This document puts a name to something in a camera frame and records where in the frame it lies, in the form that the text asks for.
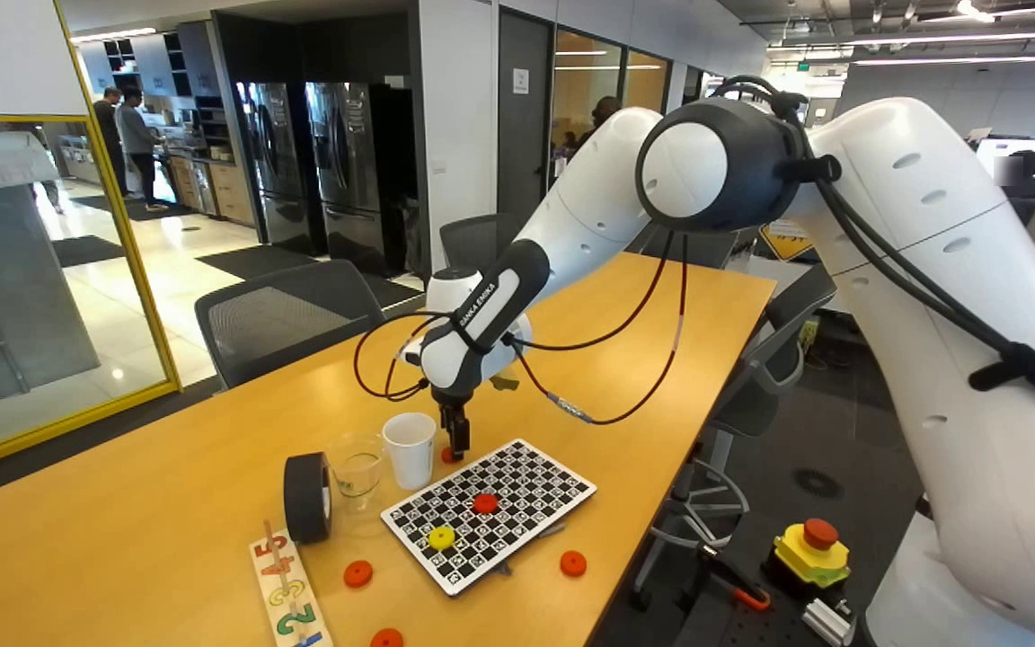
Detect grey mesh office chair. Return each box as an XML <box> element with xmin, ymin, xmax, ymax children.
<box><xmin>438</xmin><ymin>212</ymin><xmax>522</xmax><ymax>280</ymax></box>
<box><xmin>189</xmin><ymin>259</ymin><xmax>389</xmax><ymax>387</ymax></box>

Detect transparent plastic cup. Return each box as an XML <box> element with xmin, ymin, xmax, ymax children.
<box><xmin>330</xmin><ymin>447</ymin><xmax>389</xmax><ymax>519</ymax></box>

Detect wooden number puzzle board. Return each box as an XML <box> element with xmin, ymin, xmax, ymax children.
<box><xmin>248</xmin><ymin>526</ymin><xmax>338</xmax><ymax>647</ymax></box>

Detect thick black cable bundle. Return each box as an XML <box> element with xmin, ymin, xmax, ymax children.
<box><xmin>708</xmin><ymin>73</ymin><xmax>1035</xmax><ymax>417</ymax></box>

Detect black glass door refrigerators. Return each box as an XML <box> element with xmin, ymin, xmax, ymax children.
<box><xmin>226</xmin><ymin>75</ymin><xmax>419</xmax><ymax>273</ymax></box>

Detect standing person dark clothes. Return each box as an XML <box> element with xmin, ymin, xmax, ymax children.
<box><xmin>90</xmin><ymin>81</ymin><xmax>130</xmax><ymax>200</ymax></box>
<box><xmin>120</xmin><ymin>88</ymin><xmax>170</xmax><ymax>209</ymax></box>

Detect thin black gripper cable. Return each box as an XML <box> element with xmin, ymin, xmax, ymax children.
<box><xmin>350</xmin><ymin>225</ymin><xmax>695</xmax><ymax>430</ymax></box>

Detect black tape roll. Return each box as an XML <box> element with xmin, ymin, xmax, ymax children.
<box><xmin>280</xmin><ymin>448</ymin><xmax>338</xmax><ymax>551</ymax></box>

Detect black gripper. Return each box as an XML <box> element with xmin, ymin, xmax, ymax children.
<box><xmin>426</xmin><ymin>377</ymin><xmax>481</xmax><ymax>467</ymax></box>

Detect yellow red emergency stop button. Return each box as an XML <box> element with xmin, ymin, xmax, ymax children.
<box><xmin>770</xmin><ymin>513</ymin><xmax>855</xmax><ymax>593</ymax></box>

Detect yellow white sign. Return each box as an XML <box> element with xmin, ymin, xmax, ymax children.
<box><xmin>762</xmin><ymin>225</ymin><xmax>819</xmax><ymax>267</ymax></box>

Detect black white marker board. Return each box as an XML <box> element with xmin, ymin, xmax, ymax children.
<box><xmin>376</xmin><ymin>434</ymin><xmax>601</xmax><ymax>601</ymax></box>

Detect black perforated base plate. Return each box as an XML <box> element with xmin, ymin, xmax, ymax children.
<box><xmin>663</xmin><ymin>580</ymin><xmax>836</xmax><ymax>647</ymax></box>

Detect small grey metal box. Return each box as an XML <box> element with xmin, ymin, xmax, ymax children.
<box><xmin>802</xmin><ymin>593</ymin><xmax>860</xmax><ymax>647</ymax></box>

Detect large dark floor mat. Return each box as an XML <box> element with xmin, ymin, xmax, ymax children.
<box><xmin>197</xmin><ymin>239</ymin><xmax>423</xmax><ymax>310</ymax></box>

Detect small dark floor mat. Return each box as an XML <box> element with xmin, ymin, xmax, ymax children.
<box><xmin>51</xmin><ymin>233</ymin><xmax>130</xmax><ymax>271</ymax></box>

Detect black swivel office chair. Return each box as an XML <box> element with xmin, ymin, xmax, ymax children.
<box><xmin>630</xmin><ymin>263</ymin><xmax>842</xmax><ymax>604</ymax></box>

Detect round black floor plate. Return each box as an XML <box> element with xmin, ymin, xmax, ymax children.
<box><xmin>792</xmin><ymin>462</ymin><xmax>843</xmax><ymax>504</ymax></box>

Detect dark chair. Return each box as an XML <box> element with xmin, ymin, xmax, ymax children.
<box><xmin>630</xmin><ymin>224</ymin><xmax>744</xmax><ymax>271</ymax></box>

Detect seated person black hair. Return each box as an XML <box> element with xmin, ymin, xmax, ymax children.
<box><xmin>994</xmin><ymin>147</ymin><xmax>1035</xmax><ymax>225</ymax></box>

